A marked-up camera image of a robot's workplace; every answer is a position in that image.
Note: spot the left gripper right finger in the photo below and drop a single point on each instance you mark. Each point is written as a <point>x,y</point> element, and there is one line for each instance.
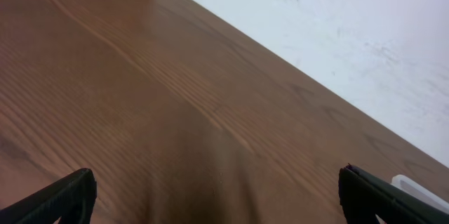
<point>366,199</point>

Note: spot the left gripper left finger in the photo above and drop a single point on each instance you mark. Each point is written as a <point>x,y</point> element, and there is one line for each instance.
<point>69,200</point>

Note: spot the clear plastic container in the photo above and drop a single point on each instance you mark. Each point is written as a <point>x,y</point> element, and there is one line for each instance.
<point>414,189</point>

